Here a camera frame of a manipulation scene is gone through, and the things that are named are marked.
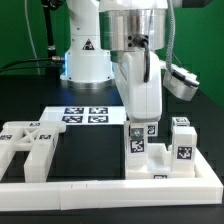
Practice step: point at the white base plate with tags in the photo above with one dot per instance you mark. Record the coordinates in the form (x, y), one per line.
(85, 115)

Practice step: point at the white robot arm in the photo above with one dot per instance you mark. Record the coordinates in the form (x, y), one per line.
(129, 43)

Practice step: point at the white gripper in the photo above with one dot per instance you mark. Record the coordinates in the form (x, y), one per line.
(142, 100)

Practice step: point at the white chair seat part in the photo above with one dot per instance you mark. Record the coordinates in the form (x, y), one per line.
(158, 165)

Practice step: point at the white chair back part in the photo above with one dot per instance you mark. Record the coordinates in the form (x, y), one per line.
(38, 138)

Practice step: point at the white U-shaped frame obstacle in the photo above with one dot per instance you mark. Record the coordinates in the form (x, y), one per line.
(203, 188)

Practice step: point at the black camera stand pole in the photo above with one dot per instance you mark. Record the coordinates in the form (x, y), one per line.
(51, 5)

